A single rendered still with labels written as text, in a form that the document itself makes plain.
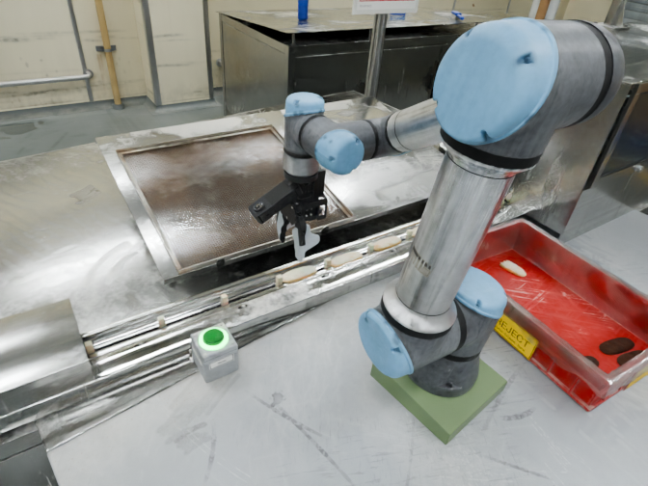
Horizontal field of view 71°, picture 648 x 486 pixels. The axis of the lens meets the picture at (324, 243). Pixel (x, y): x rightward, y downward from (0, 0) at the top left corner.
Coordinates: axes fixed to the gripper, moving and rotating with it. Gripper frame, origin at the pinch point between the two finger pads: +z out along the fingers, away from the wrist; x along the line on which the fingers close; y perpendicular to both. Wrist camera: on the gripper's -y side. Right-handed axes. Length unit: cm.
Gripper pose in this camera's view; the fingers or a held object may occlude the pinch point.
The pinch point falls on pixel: (288, 249)
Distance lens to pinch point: 105.8
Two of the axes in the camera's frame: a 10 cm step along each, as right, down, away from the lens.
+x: -5.5, -5.3, 6.5
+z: -0.8, 8.1, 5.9
